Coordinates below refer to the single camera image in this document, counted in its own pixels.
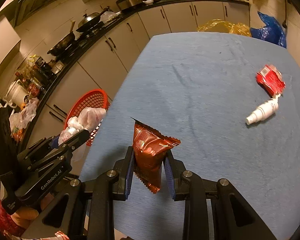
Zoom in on person's left hand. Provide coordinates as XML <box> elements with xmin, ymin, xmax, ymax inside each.
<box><xmin>12</xmin><ymin>208</ymin><xmax>40</xmax><ymax>228</ymax></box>

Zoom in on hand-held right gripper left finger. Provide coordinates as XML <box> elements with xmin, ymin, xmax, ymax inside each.
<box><xmin>22</xmin><ymin>145</ymin><xmax>136</xmax><ymax>240</ymax></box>

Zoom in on black kitchen countertop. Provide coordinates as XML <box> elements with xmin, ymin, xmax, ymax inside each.
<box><xmin>0</xmin><ymin>0</ymin><xmax>250</xmax><ymax>155</ymax></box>

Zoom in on clear plastic bag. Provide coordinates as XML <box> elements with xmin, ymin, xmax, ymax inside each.
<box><xmin>79</xmin><ymin>107</ymin><xmax>107</xmax><ymax>133</ymax></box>
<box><xmin>100</xmin><ymin>11</ymin><xmax>117</xmax><ymax>23</ymax></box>

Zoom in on white spray bottle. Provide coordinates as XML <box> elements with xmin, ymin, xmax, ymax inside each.
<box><xmin>245</xmin><ymin>97</ymin><xmax>280</xmax><ymax>125</ymax></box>

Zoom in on crumpled red packet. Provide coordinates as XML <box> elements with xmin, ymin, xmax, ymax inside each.
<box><xmin>255</xmin><ymin>64</ymin><xmax>286</xmax><ymax>98</ymax></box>

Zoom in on beige lower cabinets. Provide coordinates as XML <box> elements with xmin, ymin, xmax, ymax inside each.
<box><xmin>27</xmin><ymin>1</ymin><xmax>250</xmax><ymax>175</ymax></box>

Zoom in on brown snack packet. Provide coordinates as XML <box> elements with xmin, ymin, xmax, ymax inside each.
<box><xmin>130</xmin><ymin>117</ymin><xmax>182</xmax><ymax>195</ymax></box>

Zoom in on red plastic basket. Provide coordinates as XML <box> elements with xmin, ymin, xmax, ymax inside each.
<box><xmin>58</xmin><ymin>89</ymin><xmax>111</xmax><ymax>147</ymax></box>

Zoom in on wok with metal lid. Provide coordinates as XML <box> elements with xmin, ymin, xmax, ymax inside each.
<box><xmin>76</xmin><ymin>9</ymin><xmax>110</xmax><ymax>33</ymax></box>

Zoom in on crumpled white plastic bag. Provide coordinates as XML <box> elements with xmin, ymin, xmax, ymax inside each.
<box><xmin>9</xmin><ymin>97</ymin><xmax>39</xmax><ymax>130</ymax></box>

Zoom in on steel baking tray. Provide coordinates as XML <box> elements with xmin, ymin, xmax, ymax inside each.
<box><xmin>116</xmin><ymin>0</ymin><xmax>143</xmax><ymax>10</ymax></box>

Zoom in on blue plastic bag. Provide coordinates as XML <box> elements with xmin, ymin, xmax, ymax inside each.
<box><xmin>250</xmin><ymin>11</ymin><xmax>287</xmax><ymax>48</ymax></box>

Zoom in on blue tablecloth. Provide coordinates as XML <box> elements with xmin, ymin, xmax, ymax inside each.
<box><xmin>79</xmin><ymin>31</ymin><xmax>300</xmax><ymax>240</ymax></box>

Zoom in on black range hood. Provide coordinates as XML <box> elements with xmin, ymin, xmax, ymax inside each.
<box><xmin>15</xmin><ymin>0</ymin><xmax>82</xmax><ymax>28</ymax></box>

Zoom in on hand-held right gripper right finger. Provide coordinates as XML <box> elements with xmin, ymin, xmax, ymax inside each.
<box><xmin>164</xmin><ymin>152</ymin><xmax>278</xmax><ymax>240</ymax></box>

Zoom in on white rice cooker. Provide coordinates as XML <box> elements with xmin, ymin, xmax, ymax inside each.
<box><xmin>5</xmin><ymin>80</ymin><xmax>30</xmax><ymax>108</ymax></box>

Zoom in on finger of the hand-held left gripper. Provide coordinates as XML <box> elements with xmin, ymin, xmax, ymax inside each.
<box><xmin>30</xmin><ymin>129</ymin><xmax>90</xmax><ymax>175</ymax></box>
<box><xmin>17</xmin><ymin>135</ymin><xmax>60</xmax><ymax>163</ymax></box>

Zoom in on beige upper cabinets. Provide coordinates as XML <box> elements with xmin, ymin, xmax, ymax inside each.
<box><xmin>0</xmin><ymin>0</ymin><xmax>150</xmax><ymax>88</ymax></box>

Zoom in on cluster of condiment bottles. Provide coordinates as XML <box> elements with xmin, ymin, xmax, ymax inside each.
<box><xmin>15</xmin><ymin>54</ymin><xmax>65</xmax><ymax>97</ymax></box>

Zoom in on black wok with utensil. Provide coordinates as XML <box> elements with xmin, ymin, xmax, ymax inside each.
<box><xmin>47</xmin><ymin>21</ymin><xmax>77</xmax><ymax>57</ymax></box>

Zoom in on red white striped bag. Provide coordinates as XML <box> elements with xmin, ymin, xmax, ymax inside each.
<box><xmin>54</xmin><ymin>231</ymin><xmax>70</xmax><ymax>240</ymax></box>

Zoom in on beige cabinets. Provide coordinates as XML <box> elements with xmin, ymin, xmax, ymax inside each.
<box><xmin>0</xmin><ymin>0</ymin><xmax>150</xmax><ymax>88</ymax></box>
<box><xmin>27</xmin><ymin>1</ymin><xmax>250</xmax><ymax>175</ymax></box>

